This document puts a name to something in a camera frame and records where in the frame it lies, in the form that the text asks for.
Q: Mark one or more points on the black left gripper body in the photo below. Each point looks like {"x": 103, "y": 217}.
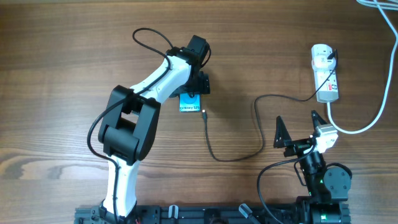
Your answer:
{"x": 198, "y": 86}

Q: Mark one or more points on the blue screen smartphone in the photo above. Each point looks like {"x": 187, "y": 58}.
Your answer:
{"x": 189, "y": 103}

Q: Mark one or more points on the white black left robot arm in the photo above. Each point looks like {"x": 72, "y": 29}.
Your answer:
{"x": 128, "y": 125}

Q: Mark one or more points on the white power strip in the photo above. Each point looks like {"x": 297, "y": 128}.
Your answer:
{"x": 326, "y": 85}

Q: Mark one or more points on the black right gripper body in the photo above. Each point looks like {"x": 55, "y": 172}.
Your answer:
{"x": 298, "y": 147}

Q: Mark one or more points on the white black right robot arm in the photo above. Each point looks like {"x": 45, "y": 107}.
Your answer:
{"x": 327, "y": 184}

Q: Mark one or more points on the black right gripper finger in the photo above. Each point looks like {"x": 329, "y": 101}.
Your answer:
{"x": 282, "y": 137}
{"x": 317, "y": 120}

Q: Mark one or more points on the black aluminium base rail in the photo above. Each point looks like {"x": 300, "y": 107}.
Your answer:
{"x": 279, "y": 213}

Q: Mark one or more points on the white USB charger plug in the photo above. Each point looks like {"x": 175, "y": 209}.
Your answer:
{"x": 322, "y": 62}

